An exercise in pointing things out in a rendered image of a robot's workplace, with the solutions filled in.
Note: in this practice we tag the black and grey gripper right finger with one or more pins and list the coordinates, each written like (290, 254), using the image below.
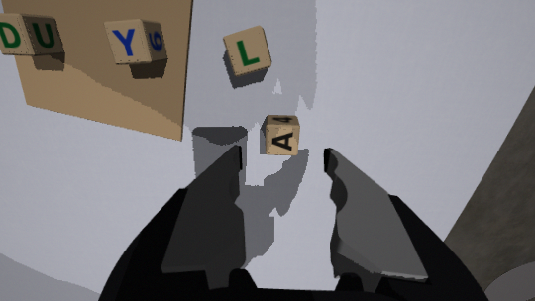
(379, 238)

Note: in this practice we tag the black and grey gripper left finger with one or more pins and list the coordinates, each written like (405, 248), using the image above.
(192, 243)

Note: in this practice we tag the tan flat mat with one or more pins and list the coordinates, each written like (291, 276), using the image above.
(86, 82)

